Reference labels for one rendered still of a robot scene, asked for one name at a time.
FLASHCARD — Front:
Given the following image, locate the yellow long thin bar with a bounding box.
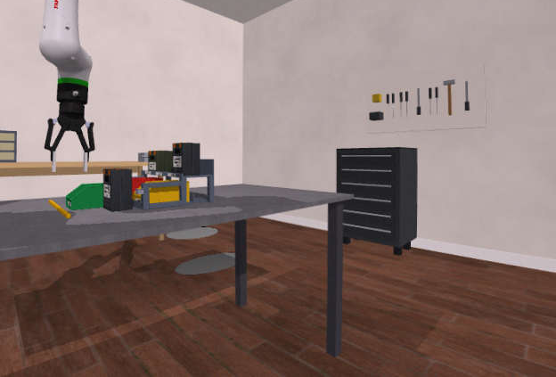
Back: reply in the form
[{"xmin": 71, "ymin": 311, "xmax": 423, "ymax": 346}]
[{"xmin": 48, "ymin": 200, "xmax": 70, "ymax": 218}]

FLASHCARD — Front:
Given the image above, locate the yellow open bin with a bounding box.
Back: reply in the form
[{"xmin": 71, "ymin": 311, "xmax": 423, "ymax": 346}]
[{"xmin": 133, "ymin": 180, "xmax": 189, "ymax": 203}]

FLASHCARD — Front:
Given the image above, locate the green bin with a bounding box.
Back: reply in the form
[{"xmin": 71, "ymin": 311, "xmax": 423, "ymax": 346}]
[{"xmin": 66, "ymin": 183, "xmax": 103, "ymax": 210}]

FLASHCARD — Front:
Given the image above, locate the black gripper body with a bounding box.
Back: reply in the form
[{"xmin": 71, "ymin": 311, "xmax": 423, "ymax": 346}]
[{"xmin": 57, "ymin": 102, "xmax": 86, "ymax": 132}]

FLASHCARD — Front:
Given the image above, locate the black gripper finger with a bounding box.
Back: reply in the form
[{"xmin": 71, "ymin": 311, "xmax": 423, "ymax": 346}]
[
  {"xmin": 74, "ymin": 120, "xmax": 95, "ymax": 172},
  {"xmin": 45, "ymin": 119, "xmax": 70, "ymax": 172}
]

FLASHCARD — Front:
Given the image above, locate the grey bin rack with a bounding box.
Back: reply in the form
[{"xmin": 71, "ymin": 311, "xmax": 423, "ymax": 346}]
[{"xmin": 132, "ymin": 159, "xmax": 214, "ymax": 209}]

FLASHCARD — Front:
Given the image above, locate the red open bin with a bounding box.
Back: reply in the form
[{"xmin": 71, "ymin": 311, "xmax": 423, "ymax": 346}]
[{"xmin": 132, "ymin": 177, "xmax": 163, "ymax": 199}]

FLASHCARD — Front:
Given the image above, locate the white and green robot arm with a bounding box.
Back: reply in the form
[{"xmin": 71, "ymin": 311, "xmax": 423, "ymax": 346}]
[{"xmin": 39, "ymin": 0, "xmax": 93, "ymax": 105}]

